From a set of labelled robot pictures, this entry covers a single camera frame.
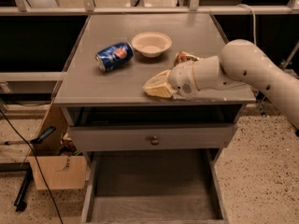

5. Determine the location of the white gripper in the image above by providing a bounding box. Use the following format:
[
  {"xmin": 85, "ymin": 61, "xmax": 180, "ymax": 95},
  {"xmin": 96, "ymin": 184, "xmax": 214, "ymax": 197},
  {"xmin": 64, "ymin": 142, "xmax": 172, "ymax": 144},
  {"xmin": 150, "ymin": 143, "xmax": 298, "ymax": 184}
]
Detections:
[{"xmin": 143, "ymin": 61, "xmax": 198, "ymax": 98}]

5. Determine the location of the blue pepsi can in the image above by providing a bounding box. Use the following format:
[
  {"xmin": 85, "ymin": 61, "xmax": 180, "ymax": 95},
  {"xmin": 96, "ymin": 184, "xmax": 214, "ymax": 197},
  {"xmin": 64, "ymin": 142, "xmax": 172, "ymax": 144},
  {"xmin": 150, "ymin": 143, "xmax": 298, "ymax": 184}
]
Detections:
[{"xmin": 95, "ymin": 42, "xmax": 134, "ymax": 72}]

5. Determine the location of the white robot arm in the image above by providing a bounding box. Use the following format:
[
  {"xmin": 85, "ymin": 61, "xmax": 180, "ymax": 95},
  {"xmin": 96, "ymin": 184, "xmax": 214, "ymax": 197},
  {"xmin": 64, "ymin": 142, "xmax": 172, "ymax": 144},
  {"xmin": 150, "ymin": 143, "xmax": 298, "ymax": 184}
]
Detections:
[{"xmin": 143, "ymin": 39, "xmax": 299, "ymax": 128}]

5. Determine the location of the orange patterned drink can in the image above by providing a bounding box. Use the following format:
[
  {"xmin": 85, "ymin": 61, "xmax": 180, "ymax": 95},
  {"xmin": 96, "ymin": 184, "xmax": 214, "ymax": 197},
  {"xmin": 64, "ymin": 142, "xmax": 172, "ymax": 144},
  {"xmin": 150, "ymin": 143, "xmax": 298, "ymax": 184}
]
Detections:
[{"xmin": 174, "ymin": 51, "xmax": 200, "ymax": 66}]

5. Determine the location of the grey wooden drawer cabinet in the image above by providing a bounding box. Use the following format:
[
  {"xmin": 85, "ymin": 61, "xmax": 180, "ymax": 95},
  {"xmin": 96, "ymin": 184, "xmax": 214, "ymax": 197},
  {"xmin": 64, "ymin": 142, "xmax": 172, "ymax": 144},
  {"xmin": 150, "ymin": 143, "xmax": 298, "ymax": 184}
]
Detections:
[{"xmin": 55, "ymin": 14, "xmax": 254, "ymax": 167}]

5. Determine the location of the grey top drawer with knob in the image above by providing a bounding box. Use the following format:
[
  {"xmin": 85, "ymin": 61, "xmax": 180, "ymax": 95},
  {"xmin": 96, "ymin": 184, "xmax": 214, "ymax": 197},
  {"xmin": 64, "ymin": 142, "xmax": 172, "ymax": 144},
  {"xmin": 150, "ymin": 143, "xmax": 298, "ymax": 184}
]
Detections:
[{"xmin": 68, "ymin": 124, "xmax": 237, "ymax": 152}]

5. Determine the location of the open grey middle drawer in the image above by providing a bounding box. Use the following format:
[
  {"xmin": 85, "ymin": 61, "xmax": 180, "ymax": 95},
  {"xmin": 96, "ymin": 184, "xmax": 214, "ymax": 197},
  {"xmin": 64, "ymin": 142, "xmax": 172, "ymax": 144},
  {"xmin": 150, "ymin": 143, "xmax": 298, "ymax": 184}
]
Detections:
[{"xmin": 81, "ymin": 149, "xmax": 230, "ymax": 224}]

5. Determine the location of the white paper bowl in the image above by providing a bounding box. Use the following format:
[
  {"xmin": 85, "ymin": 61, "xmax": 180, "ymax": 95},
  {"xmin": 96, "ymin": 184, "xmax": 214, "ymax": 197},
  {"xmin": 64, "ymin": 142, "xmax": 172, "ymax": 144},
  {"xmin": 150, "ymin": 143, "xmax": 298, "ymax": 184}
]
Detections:
[{"xmin": 132, "ymin": 32, "xmax": 172, "ymax": 58}]

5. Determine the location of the brown cardboard box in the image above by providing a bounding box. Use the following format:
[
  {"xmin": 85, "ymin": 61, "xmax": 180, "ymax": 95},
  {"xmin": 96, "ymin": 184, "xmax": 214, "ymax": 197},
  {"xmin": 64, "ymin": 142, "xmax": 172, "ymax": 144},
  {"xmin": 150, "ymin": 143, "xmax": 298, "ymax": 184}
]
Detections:
[{"xmin": 27, "ymin": 105, "xmax": 87, "ymax": 190}]

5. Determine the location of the black metal stand foot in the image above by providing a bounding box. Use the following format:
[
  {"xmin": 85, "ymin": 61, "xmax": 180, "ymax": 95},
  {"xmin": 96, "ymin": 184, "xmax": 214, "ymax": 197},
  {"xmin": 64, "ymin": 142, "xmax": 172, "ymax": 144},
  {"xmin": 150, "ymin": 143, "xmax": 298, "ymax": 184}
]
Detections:
[{"xmin": 14, "ymin": 168, "xmax": 33, "ymax": 212}]

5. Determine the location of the white cable on rail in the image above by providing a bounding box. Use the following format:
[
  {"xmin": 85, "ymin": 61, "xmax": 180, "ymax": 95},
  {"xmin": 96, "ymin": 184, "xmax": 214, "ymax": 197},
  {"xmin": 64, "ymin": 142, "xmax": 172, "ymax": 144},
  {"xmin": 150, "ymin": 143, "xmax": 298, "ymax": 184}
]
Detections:
[{"xmin": 236, "ymin": 3, "xmax": 258, "ymax": 46}]

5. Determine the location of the black handled tool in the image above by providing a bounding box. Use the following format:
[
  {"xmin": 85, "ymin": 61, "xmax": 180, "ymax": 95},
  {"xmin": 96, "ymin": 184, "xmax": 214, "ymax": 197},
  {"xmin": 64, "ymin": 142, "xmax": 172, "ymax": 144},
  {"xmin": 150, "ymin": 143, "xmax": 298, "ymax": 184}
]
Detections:
[{"xmin": 4, "ymin": 126, "xmax": 56, "ymax": 146}]

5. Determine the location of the black floor cable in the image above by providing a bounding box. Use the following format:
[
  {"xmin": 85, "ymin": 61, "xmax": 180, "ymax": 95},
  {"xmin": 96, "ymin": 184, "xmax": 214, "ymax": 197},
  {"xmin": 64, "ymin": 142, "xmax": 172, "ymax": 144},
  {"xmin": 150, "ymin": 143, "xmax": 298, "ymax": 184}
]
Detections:
[{"xmin": 0, "ymin": 109, "xmax": 64, "ymax": 224}]

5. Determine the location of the metal railing frame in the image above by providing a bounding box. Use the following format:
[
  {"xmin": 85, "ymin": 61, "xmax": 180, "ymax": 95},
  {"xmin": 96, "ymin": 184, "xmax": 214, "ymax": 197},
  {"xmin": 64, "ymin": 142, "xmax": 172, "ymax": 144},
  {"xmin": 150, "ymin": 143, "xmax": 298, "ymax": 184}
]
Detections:
[{"xmin": 0, "ymin": 0, "xmax": 299, "ymax": 91}]

